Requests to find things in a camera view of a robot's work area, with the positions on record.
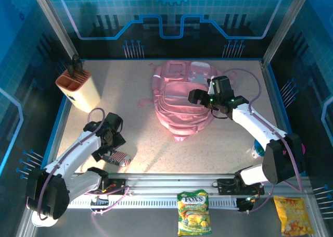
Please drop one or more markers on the flag print pencil case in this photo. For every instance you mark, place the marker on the flag print pencil case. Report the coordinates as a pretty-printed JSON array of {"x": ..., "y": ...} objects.
[{"x": 119, "y": 159}]

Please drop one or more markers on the pink backpack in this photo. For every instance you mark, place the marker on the pink backpack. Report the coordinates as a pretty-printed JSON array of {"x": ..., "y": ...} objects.
[{"x": 179, "y": 104}]

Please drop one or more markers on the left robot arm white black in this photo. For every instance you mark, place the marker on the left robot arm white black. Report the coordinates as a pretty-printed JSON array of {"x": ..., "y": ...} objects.
[{"x": 75, "y": 151}]

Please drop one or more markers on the black controller box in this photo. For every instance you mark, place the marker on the black controller box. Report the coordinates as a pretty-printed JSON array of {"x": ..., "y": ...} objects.
[
  {"x": 245, "y": 204},
  {"x": 100, "y": 202}
]

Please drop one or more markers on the cream knife block orange top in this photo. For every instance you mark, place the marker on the cream knife block orange top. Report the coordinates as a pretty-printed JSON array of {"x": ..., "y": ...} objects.
[{"x": 83, "y": 93}]

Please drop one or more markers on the teal and white cup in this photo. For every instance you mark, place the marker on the teal and white cup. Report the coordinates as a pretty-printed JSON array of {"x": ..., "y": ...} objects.
[{"x": 258, "y": 149}]

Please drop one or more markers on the pink plastic cup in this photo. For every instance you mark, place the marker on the pink plastic cup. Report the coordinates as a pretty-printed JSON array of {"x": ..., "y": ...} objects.
[{"x": 303, "y": 148}]

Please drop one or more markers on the green candy bag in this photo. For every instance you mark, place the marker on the green candy bag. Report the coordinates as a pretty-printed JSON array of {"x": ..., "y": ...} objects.
[{"x": 193, "y": 213}]

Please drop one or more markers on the yellow snack bag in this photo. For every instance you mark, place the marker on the yellow snack bag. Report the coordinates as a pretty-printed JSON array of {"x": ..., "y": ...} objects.
[{"x": 294, "y": 216}]

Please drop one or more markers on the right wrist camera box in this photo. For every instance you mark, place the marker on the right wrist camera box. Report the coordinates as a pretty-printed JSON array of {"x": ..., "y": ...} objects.
[{"x": 211, "y": 87}]

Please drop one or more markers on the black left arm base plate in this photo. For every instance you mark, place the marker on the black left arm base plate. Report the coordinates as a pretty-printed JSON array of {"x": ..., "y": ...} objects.
[{"x": 117, "y": 186}]

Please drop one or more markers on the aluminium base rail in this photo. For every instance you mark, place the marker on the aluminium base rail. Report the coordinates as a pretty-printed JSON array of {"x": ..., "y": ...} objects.
[{"x": 166, "y": 185}]

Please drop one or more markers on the aluminium frame post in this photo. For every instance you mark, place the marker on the aluminium frame post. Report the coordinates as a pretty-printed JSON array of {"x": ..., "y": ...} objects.
[
  {"x": 286, "y": 20},
  {"x": 52, "y": 20}
]

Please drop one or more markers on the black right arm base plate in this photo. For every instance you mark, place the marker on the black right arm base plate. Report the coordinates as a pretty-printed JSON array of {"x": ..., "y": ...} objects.
[{"x": 226, "y": 188}]

